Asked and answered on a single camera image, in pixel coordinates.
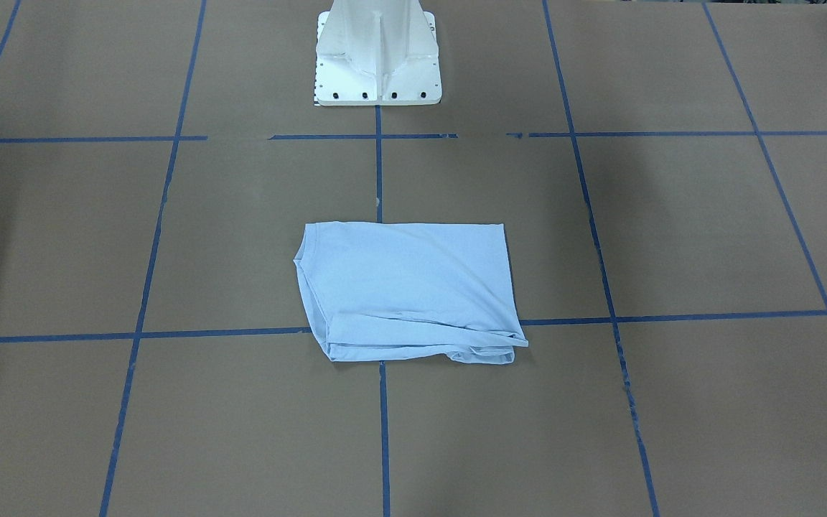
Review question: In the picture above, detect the light blue t-shirt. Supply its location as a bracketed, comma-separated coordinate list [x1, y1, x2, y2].
[294, 222, 529, 365]

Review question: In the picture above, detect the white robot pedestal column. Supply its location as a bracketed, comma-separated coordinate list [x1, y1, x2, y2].
[313, 1, 443, 107]

